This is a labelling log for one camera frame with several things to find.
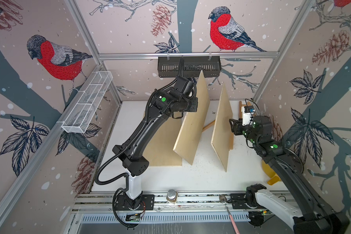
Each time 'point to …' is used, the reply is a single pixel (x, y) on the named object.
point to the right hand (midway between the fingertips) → (235, 117)
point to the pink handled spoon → (223, 199)
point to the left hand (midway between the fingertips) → (198, 101)
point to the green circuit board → (133, 218)
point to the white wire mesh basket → (81, 115)
